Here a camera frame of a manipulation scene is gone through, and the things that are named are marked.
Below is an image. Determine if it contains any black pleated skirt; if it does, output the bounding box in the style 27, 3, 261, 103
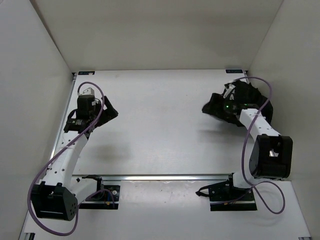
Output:
202, 80, 267, 127

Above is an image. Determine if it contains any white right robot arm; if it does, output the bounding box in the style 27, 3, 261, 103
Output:
223, 100, 293, 200

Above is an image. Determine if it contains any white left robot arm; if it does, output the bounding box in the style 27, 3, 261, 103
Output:
30, 94, 119, 221

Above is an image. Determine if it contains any left blue table label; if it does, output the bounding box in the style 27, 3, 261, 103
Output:
77, 71, 95, 76

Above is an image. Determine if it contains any blue table label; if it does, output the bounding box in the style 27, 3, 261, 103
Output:
77, 71, 95, 76
225, 69, 243, 74

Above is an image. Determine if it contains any right blue table label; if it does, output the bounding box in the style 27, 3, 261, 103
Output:
225, 69, 243, 74

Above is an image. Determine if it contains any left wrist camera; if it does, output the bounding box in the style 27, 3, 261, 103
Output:
79, 87, 95, 97

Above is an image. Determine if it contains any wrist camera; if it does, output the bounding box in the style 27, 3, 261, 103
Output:
79, 87, 95, 97
223, 83, 236, 99

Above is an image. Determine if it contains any aluminium front rail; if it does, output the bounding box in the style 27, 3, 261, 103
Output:
72, 174, 282, 183

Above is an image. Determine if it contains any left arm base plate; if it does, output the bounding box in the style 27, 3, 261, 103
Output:
79, 184, 121, 210

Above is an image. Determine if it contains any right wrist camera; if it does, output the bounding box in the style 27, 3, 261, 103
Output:
223, 83, 236, 99

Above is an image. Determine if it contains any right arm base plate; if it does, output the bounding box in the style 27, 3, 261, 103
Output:
195, 182, 258, 212

